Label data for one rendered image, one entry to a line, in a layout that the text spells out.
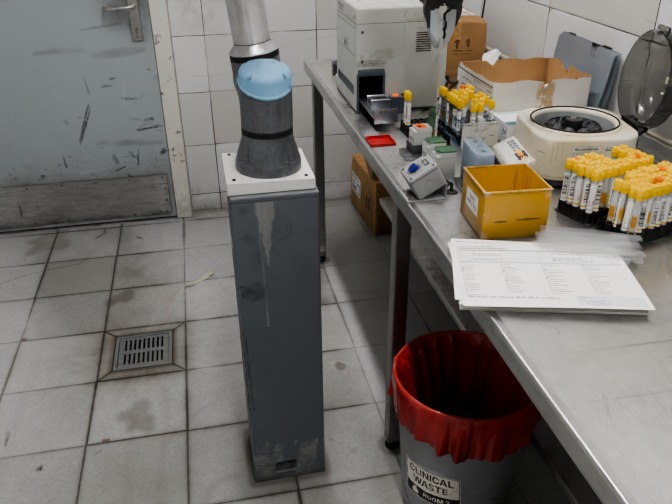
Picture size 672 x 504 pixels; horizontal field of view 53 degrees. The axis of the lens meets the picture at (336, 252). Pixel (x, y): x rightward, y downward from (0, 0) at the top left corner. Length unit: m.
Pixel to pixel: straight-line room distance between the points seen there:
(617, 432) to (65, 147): 2.87
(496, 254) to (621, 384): 0.35
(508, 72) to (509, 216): 0.87
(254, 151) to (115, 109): 1.85
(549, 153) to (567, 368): 0.66
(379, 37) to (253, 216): 0.73
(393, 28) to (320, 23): 1.33
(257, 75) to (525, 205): 0.61
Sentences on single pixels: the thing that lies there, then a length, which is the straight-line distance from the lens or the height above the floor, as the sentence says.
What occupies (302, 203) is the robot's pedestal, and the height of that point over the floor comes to 0.85.
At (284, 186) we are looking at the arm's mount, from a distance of 1.49.
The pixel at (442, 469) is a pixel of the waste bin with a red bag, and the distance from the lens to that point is 1.68.
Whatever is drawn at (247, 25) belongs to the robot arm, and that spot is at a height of 1.20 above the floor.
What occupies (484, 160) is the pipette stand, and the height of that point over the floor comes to 0.96.
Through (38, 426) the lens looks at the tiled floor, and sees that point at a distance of 2.34.
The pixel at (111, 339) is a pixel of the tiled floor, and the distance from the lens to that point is 2.63.
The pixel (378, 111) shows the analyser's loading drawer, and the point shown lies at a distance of 1.86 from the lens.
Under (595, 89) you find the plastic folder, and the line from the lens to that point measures 1.99.
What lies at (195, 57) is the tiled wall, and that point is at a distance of 3.28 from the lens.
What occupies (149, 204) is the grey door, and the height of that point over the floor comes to 0.09.
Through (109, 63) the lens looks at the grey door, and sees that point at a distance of 3.24.
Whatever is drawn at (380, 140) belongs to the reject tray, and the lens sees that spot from 1.80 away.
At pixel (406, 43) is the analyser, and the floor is 1.07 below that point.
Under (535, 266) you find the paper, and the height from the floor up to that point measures 0.89.
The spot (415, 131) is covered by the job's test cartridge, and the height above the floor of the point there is 0.94.
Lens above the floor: 1.47
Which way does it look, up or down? 29 degrees down
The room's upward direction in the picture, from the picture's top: 1 degrees counter-clockwise
